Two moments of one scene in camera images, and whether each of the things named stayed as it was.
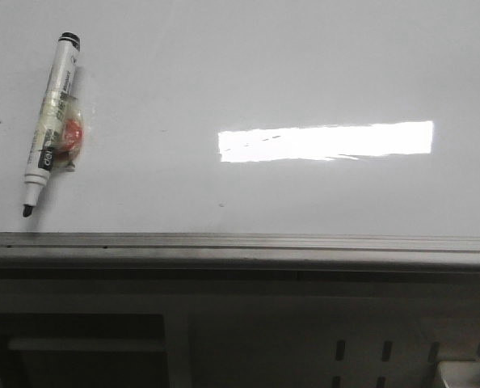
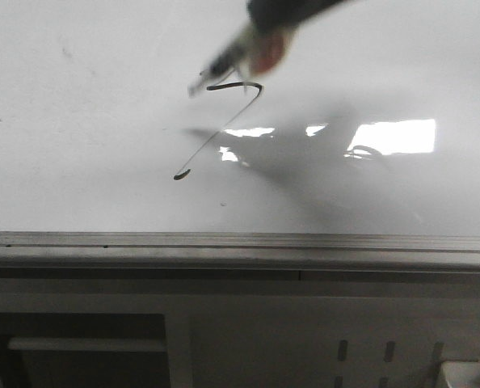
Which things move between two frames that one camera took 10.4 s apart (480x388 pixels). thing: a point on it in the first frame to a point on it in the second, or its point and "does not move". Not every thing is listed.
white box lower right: [466, 374] does not move
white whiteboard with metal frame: [248, 134] does not move
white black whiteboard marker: [58, 137] to [231, 59]
